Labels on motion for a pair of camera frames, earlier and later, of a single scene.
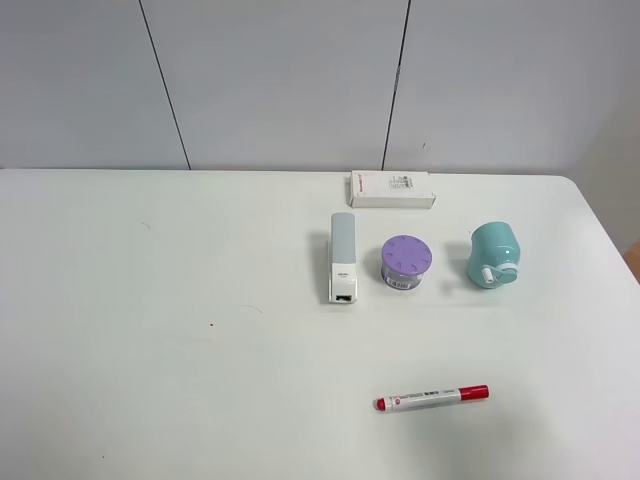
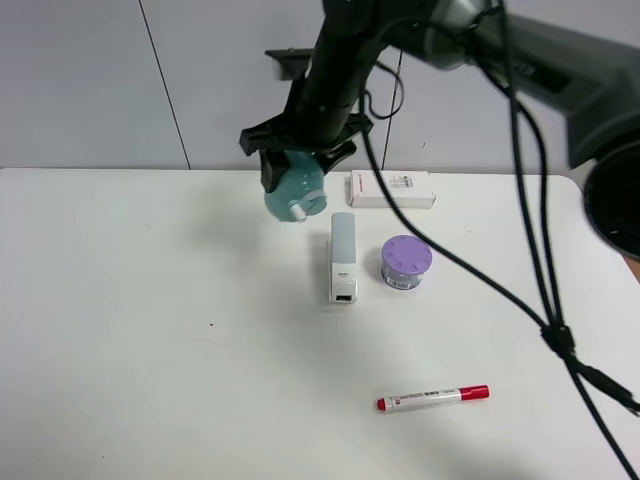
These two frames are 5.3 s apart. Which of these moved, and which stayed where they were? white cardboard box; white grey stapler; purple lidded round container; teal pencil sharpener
Moved: teal pencil sharpener
Stayed: white cardboard box; white grey stapler; purple lidded round container
